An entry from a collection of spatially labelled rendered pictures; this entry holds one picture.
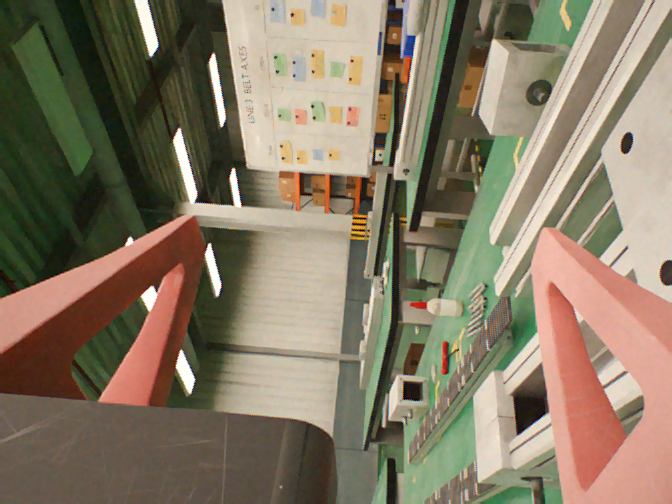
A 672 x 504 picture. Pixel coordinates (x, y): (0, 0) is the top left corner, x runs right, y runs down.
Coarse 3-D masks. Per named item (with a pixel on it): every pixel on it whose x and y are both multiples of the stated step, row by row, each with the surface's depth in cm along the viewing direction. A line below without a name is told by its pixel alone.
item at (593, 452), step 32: (544, 256) 13; (576, 256) 11; (544, 288) 13; (576, 288) 11; (608, 288) 10; (640, 288) 10; (544, 320) 13; (576, 320) 12; (608, 320) 9; (640, 320) 8; (544, 352) 13; (576, 352) 12; (640, 352) 8; (576, 384) 12; (640, 384) 8; (576, 416) 11; (608, 416) 11; (576, 448) 11; (608, 448) 11; (640, 448) 8; (576, 480) 11; (608, 480) 9; (640, 480) 8
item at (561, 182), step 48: (624, 0) 36; (576, 48) 41; (624, 48) 33; (576, 96) 43; (624, 96) 34; (528, 144) 52; (576, 144) 40; (528, 192) 54; (576, 192) 44; (528, 240) 50; (576, 240) 48; (528, 288) 57
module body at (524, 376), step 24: (624, 240) 32; (624, 264) 31; (576, 312) 38; (528, 360) 47; (600, 360) 39; (528, 384) 49; (624, 384) 30; (624, 408) 31; (528, 432) 45; (552, 432) 40; (528, 456) 45; (552, 456) 43
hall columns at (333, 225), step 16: (160, 208) 877; (176, 208) 878; (192, 208) 879; (208, 208) 880; (224, 208) 881; (240, 208) 882; (256, 208) 883; (208, 224) 892; (224, 224) 893; (240, 224) 893; (256, 224) 894; (272, 224) 892; (288, 224) 888; (304, 224) 865; (320, 224) 863; (336, 224) 864; (352, 224) 862; (368, 240) 880
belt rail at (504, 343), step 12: (504, 336) 78; (492, 348) 78; (504, 348) 78; (492, 360) 83; (480, 372) 87; (468, 384) 93; (480, 384) 92; (468, 396) 98; (456, 408) 106; (444, 420) 113; (432, 432) 123; (432, 444) 133; (408, 456) 157; (420, 456) 146
